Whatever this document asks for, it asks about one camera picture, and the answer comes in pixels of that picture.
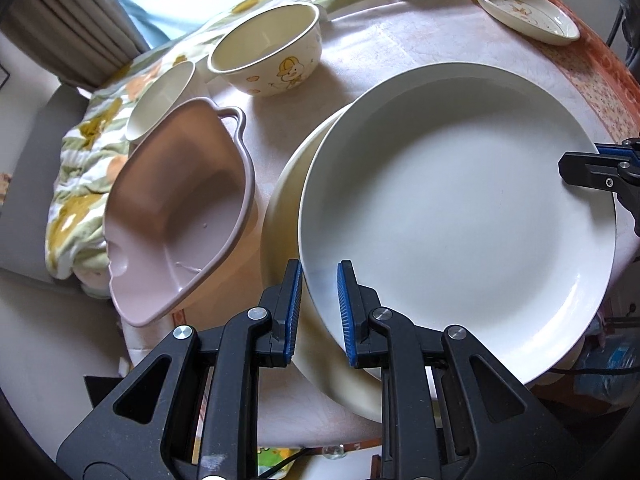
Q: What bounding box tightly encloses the pink orange patterned tablecloth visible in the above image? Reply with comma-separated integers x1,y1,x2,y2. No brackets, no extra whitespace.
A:
120,0,640,453

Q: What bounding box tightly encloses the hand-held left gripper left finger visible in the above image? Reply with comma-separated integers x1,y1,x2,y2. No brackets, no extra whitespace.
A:
56,259,304,480

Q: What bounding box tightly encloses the grey curtain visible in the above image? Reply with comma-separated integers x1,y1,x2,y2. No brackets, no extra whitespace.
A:
0,0,151,88

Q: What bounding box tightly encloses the black cable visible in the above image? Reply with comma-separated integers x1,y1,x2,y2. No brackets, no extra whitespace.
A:
257,446,313,480

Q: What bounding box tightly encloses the large white plate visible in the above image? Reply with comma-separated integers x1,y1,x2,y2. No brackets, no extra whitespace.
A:
298,62,618,386

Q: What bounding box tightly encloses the blue plastic bag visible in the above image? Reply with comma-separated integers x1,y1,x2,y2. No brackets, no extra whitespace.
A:
575,330,640,401

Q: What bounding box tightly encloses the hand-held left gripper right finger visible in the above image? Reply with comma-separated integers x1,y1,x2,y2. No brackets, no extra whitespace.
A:
336,260,583,480

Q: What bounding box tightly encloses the black tripod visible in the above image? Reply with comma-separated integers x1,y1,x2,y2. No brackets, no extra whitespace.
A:
607,0,640,81

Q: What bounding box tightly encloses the floral blanket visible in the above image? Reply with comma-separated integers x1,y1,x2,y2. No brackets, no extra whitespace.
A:
45,0,491,281

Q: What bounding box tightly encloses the large cream plate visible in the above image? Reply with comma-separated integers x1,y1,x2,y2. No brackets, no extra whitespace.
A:
260,107,386,423

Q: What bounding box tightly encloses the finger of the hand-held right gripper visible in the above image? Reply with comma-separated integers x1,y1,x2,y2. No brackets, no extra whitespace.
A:
558,139,640,197

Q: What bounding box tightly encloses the pink bowl with handles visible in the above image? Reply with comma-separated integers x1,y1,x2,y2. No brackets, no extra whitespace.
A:
102,97,258,328

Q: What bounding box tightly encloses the cream cartoon duck bowl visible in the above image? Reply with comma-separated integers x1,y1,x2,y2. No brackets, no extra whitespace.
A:
207,3,322,98

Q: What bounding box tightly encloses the plain white bowl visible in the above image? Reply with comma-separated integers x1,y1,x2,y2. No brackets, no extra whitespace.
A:
125,60,201,143

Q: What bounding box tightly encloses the cream cartoon plate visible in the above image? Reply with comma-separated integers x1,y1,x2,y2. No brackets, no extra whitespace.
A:
469,0,582,47

